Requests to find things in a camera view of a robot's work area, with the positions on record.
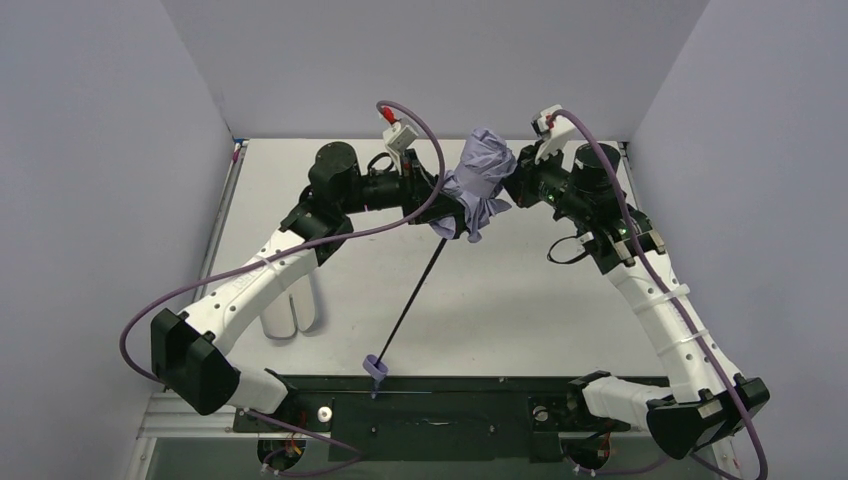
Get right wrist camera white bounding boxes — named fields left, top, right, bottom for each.
left=531, top=104, right=579, bottom=164

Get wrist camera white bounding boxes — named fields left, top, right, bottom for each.
left=531, top=104, right=579, bottom=164
left=382, top=119, right=420, bottom=170

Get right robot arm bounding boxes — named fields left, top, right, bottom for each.
left=504, top=143, right=770, bottom=459

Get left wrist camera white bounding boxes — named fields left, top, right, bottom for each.
left=382, top=119, right=420, bottom=170

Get lavender umbrella case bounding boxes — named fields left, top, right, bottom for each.
left=259, top=274, right=319, bottom=340

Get lavender umbrella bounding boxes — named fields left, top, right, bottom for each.
left=363, top=128, right=517, bottom=399

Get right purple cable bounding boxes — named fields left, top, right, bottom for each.
left=548, top=108, right=770, bottom=480

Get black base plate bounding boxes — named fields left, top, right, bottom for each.
left=165, top=374, right=698, bottom=464

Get aluminium frame rail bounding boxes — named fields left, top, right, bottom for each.
left=137, top=390, right=735, bottom=440

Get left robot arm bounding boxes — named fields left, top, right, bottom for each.
left=151, top=142, right=464, bottom=415

